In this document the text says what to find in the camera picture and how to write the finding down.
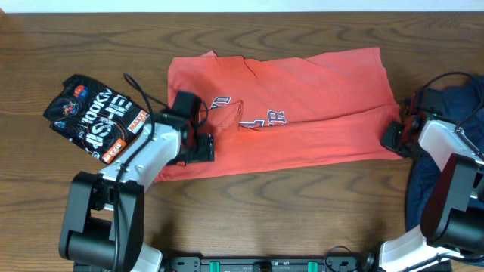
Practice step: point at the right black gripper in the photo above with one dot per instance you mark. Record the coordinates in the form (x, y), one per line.
(386, 140)

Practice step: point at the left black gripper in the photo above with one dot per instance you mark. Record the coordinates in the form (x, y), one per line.
(207, 152)

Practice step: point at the orange printed t-shirt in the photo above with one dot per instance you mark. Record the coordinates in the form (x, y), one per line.
(294, 112)

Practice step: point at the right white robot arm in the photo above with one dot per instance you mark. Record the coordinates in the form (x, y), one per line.
(450, 228)

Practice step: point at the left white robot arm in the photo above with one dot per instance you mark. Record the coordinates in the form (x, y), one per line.
(103, 228)

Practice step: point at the dark blue garment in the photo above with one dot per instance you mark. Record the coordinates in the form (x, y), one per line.
(459, 103)

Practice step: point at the black folded printed shirt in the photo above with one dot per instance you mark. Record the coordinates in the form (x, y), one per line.
(95, 117)

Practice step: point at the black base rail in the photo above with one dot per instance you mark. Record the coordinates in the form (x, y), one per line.
(337, 259)

